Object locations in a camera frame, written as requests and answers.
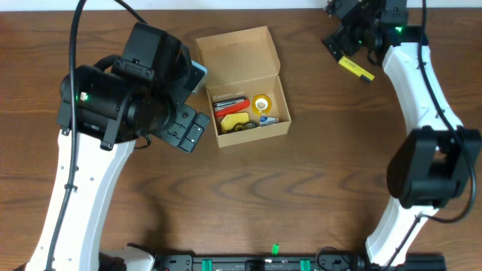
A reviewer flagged yellow highlighter pen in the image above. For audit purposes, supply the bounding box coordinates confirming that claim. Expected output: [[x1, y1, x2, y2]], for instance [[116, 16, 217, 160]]
[[338, 56, 374, 83]]

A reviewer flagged red black stapler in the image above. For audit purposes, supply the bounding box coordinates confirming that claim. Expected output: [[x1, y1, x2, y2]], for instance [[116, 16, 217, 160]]
[[213, 96, 250, 117]]

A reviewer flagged yellow sticky note pad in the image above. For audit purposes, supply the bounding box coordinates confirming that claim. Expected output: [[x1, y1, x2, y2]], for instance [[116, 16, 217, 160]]
[[220, 112, 250, 134]]

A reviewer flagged correction tape dispenser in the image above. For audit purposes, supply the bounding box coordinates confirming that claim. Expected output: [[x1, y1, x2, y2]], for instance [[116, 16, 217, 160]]
[[233, 122, 258, 132]]

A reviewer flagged brown cardboard box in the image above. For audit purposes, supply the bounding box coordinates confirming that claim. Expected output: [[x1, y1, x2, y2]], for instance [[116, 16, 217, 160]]
[[196, 26, 291, 148]]

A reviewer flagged yellow adhesive tape roll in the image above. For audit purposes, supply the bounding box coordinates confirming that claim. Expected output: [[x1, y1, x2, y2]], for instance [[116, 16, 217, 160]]
[[252, 94, 272, 115]]

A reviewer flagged small blue white staples box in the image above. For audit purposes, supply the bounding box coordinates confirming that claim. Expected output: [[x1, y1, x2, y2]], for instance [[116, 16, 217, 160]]
[[260, 116, 279, 126]]

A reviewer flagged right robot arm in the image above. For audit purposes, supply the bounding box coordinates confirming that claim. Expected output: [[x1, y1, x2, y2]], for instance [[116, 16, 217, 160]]
[[316, 0, 481, 270]]

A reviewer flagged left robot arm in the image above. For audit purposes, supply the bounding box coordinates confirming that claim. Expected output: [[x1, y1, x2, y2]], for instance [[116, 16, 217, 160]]
[[25, 23, 209, 270]]

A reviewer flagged small green clip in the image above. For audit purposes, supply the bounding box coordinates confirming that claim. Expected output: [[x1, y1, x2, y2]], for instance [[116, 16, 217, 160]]
[[271, 244, 279, 256]]

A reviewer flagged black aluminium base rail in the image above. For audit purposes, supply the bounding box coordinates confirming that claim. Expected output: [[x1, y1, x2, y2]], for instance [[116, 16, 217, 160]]
[[154, 253, 447, 271]]

